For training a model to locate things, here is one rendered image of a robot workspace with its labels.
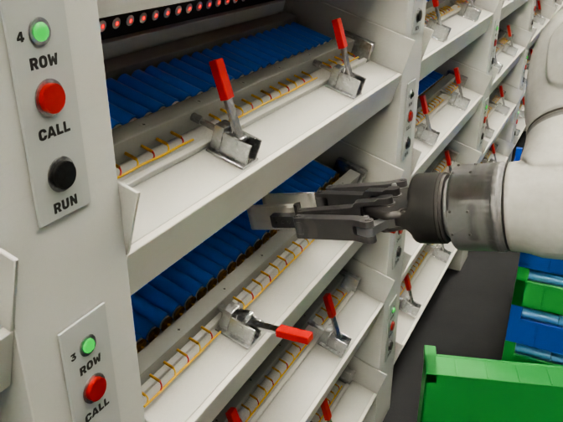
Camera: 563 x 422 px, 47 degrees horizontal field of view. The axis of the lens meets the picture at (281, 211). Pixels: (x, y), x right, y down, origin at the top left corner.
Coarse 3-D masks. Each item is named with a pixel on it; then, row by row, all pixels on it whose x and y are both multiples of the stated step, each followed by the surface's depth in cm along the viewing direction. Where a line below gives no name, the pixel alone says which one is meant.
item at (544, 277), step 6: (534, 270) 115; (534, 276) 115; (540, 276) 115; (546, 276) 114; (552, 276) 114; (558, 276) 114; (540, 282) 116; (546, 282) 115; (552, 282) 114; (558, 282) 113
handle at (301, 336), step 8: (248, 320) 64; (256, 328) 64; (264, 328) 64; (272, 328) 63; (280, 328) 63; (288, 328) 63; (296, 328) 63; (280, 336) 63; (288, 336) 62; (296, 336) 62; (304, 336) 62; (312, 336) 62
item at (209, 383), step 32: (320, 160) 103; (352, 160) 100; (288, 256) 79; (320, 256) 81; (352, 256) 91; (256, 288) 73; (288, 288) 74; (320, 288) 80; (288, 320) 72; (192, 352) 62; (224, 352) 63; (256, 352) 65; (160, 384) 58; (192, 384) 59; (224, 384) 60; (160, 416) 55; (192, 416) 56
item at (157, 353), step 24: (288, 240) 78; (312, 240) 82; (240, 264) 72; (264, 264) 74; (288, 264) 77; (216, 288) 67; (240, 288) 70; (264, 288) 72; (192, 312) 63; (216, 312) 66; (168, 336) 60; (192, 336) 63; (216, 336) 64; (144, 360) 57; (192, 360) 60
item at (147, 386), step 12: (300, 240) 82; (288, 252) 79; (276, 264) 76; (264, 276) 74; (252, 288) 72; (216, 324) 66; (204, 336) 64; (192, 348) 62; (168, 360) 60; (156, 372) 58; (144, 384) 57
